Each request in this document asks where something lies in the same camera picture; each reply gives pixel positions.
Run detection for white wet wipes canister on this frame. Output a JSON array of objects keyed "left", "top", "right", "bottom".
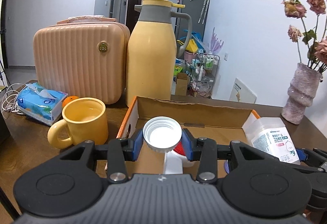
[{"left": 242, "top": 117, "right": 300, "bottom": 165}]

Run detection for white ribbed bottle cap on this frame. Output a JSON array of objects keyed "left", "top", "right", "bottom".
[{"left": 142, "top": 116, "right": 182, "bottom": 153}]

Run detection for white red lint brush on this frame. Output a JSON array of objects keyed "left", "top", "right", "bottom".
[{"left": 163, "top": 142, "right": 194, "bottom": 174}]

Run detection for orange cardboard box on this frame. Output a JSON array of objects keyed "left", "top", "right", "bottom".
[{"left": 116, "top": 97, "right": 260, "bottom": 177}]

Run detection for yellow ceramic mug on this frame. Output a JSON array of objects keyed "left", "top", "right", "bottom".
[{"left": 47, "top": 97, "right": 109, "bottom": 149}]

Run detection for pink textured vase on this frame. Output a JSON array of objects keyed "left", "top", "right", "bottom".
[{"left": 281, "top": 63, "right": 322, "bottom": 125}]

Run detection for small brown cardboard box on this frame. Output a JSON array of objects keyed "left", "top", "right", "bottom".
[{"left": 175, "top": 72, "right": 189, "bottom": 96}]

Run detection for white board on floor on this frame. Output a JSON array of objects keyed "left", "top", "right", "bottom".
[{"left": 229, "top": 78, "right": 257, "bottom": 104}]

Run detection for orange fruit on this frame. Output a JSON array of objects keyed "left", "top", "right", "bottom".
[{"left": 62, "top": 96, "right": 79, "bottom": 108}]

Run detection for blue tissue pack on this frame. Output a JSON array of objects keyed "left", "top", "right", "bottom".
[{"left": 16, "top": 82, "right": 68, "bottom": 126}]

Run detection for yellow thermos jug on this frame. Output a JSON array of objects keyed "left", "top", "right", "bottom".
[{"left": 125, "top": 0, "right": 192, "bottom": 106}]

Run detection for pink ribbed suitcase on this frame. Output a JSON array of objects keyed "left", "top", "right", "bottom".
[{"left": 33, "top": 18, "right": 130, "bottom": 104}]

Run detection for yellow watering can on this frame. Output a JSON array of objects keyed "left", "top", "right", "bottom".
[{"left": 177, "top": 39, "right": 198, "bottom": 53}]

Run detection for dried pink roses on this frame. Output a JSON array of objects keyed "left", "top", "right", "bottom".
[{"left": 281, "top": 0, "right": 327, "bottom": 74}]

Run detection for grey refrigerator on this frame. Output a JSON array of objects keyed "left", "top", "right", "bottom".
[{"left": 175, "top": 0, "right": 206, "bottom": 40}]

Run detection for wire storage rack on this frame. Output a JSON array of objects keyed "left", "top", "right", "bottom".
[{"left": 185, "top": 53, "right": 220, "bottom": 98}]

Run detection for white cables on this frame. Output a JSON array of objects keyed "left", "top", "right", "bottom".
[{"left": 0, "top": 82, "right": 25, "bottom": 113}]

